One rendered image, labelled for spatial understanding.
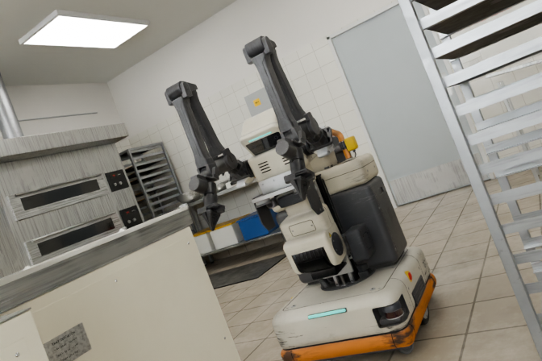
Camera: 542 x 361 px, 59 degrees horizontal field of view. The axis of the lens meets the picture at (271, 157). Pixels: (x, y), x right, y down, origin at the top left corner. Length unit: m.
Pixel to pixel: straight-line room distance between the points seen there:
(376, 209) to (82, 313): 1.46
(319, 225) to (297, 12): 4.01
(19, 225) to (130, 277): 3.62
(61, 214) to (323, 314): 3.48
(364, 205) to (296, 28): 3.78
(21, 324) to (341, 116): 4.95
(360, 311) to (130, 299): 1.08
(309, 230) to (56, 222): 3.37
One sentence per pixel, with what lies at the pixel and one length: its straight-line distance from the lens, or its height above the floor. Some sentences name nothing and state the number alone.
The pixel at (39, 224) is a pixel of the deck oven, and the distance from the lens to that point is 5.01.
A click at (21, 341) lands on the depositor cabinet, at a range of 0.93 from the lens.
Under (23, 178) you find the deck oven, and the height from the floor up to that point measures 1.67.
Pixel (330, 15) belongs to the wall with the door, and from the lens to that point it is 5.67.
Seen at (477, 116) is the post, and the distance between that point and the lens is 1.90.
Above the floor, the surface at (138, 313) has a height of 0.69.
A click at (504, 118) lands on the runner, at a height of 0.78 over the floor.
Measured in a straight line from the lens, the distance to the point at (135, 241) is 1.39.
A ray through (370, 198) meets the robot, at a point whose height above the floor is 0.62.
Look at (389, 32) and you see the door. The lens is 5.48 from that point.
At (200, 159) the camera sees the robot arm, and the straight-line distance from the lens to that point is 2.06.
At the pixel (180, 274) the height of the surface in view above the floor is 0.72.
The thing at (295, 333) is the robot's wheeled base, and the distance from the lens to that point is 2.28.
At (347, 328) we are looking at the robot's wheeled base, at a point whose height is 0.17.
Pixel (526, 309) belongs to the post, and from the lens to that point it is 1.58.
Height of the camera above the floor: 0.91
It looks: 1 degrees up
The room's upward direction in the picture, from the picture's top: 21 degrees counter-clockwise
